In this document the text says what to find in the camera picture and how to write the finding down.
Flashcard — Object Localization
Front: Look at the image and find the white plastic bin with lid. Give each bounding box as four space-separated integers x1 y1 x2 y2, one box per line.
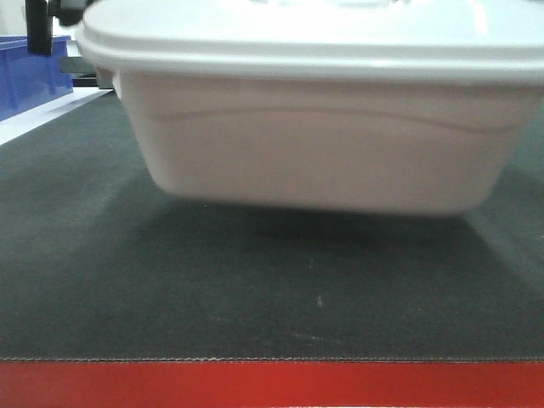
75 1 543 216

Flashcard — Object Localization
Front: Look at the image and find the black fabric table mat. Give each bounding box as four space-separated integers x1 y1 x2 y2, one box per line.
1 94 543 361

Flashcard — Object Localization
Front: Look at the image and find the red table edge strip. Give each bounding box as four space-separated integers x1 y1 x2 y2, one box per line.
1 361 543 407

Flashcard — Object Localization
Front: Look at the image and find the black metal frame rack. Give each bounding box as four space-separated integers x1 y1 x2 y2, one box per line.
25 0 114 90

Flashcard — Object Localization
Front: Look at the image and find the blue plastic bin on table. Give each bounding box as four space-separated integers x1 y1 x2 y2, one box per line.
1 36 73 120

